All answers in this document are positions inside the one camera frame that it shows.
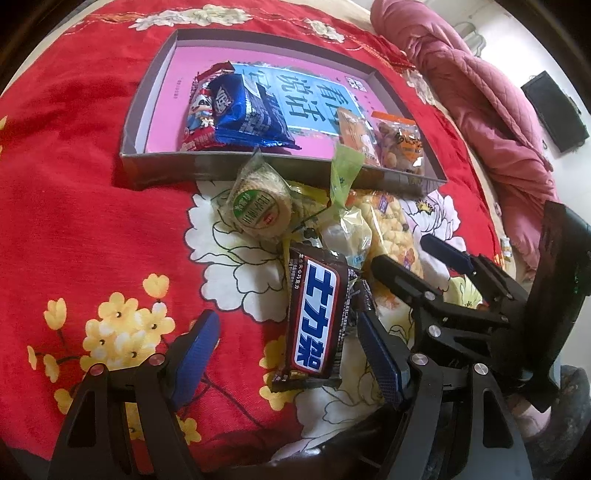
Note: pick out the round rice cake packet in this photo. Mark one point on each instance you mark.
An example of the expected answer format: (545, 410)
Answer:
(261, 207)

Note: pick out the yellow corn puff packet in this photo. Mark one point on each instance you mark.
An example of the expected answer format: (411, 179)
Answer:
(388, 221)

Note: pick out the red candy packet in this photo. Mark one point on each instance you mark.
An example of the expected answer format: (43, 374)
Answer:
(198, 106)

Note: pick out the small orange snack packet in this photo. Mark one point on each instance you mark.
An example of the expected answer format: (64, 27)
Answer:
(358, 136)

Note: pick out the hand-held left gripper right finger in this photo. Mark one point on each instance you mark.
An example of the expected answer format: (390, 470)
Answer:
(378, 355)

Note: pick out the green-topped clear snack packet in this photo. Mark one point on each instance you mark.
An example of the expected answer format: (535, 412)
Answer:
(344, 166)

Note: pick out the brown chocolate bar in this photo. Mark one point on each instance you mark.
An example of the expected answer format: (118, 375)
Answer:
(314, 318)

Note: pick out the blue wafer packet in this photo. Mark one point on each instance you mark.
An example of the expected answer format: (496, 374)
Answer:
(249, 115)

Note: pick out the yellow bread packet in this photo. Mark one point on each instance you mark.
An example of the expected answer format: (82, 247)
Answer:
(304, 203)

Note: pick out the black monitor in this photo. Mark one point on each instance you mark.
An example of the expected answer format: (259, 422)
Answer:
(554, 110)

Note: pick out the pink book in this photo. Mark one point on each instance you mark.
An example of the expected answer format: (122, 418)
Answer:
(184, 60)

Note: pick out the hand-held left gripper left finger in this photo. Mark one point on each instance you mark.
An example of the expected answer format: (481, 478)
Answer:
(198, 355)

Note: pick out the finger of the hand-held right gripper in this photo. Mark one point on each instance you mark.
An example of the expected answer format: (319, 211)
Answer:
(445, 251)
(401, 281)

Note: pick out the pink quilt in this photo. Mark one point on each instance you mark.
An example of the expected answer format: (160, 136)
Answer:
(461, 92)

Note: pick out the orange-trimmed clear snack packet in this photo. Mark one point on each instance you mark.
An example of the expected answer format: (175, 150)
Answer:
(399, 143)

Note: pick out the grey cardboard box tray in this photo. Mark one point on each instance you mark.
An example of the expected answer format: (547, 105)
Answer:
(157, 166)

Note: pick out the red floral blanket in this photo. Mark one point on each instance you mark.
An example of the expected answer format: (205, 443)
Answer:
(69, 207)

